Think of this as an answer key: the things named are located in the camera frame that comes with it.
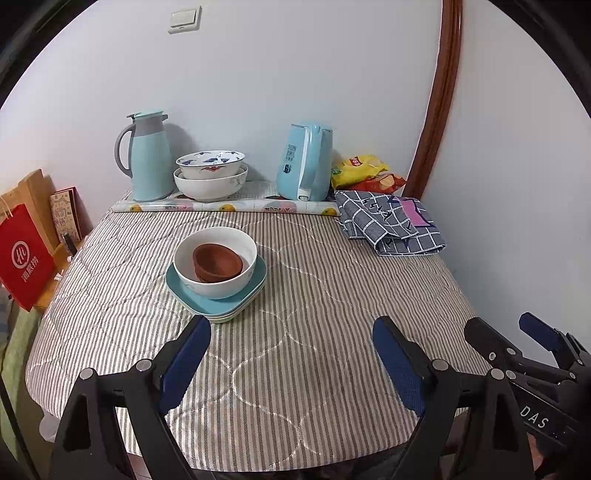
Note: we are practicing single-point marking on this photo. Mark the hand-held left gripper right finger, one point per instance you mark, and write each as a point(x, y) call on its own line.
point(399, 364)

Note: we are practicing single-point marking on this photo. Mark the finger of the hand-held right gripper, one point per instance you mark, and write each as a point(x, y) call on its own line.
point(489, 344)
point(561, 346)

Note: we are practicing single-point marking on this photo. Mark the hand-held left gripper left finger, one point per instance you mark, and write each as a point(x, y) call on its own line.
point(184, 364)

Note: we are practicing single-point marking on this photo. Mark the blue square plate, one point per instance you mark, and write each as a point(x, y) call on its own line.
point(184, 295)

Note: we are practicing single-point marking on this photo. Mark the plain white bowl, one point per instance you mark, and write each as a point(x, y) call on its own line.
point(207, 288)

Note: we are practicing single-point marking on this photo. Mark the small brown clay bowl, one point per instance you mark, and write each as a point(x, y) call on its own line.
point(212, 278)

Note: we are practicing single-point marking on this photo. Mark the striped quilted table cover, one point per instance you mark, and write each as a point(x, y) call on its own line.
point(300, 323)

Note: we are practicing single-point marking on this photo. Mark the blue checked cloth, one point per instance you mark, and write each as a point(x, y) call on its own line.
point(374, 217)

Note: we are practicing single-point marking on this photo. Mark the wooden stool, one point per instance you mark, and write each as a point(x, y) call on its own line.
point(51, 286)

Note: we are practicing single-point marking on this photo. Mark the rolled fruit-print tablecloth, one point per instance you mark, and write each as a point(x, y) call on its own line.
point(194, 206)

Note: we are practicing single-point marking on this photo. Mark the small black object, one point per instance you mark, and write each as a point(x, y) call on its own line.
point(69, 244)

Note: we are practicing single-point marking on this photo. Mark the green cloth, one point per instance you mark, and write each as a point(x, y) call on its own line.
point(18, 350)

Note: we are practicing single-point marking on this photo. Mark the large white serving bowl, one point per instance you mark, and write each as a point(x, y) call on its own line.
point(210, 189)

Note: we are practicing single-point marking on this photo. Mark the red snack bag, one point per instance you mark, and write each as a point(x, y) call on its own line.
point(383, 183)

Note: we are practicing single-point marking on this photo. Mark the brown patterned box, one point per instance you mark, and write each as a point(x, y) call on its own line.
point(67, 214)

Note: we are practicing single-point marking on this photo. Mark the red paper bag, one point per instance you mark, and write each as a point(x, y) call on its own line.
point(25, 258)

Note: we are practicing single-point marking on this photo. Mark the blue and red patterned bowl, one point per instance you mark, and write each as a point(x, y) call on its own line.
point(210, 170)

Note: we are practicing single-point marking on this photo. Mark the yellow snack bag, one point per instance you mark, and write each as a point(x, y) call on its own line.
point(358, 170)

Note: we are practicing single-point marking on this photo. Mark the light blue thermos jug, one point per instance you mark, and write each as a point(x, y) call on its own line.
point(150, 166)

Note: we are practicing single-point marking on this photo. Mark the light blue electric kettle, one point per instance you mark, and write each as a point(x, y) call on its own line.
point(298, 166)

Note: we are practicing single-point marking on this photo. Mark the wooden cutting board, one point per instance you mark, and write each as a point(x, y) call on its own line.
point(34, 189)

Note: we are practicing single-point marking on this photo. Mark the wooden door frame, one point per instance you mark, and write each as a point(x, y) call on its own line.
point(445, 92)

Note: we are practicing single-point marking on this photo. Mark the white light switch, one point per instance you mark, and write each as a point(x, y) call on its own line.
point(184, 20)

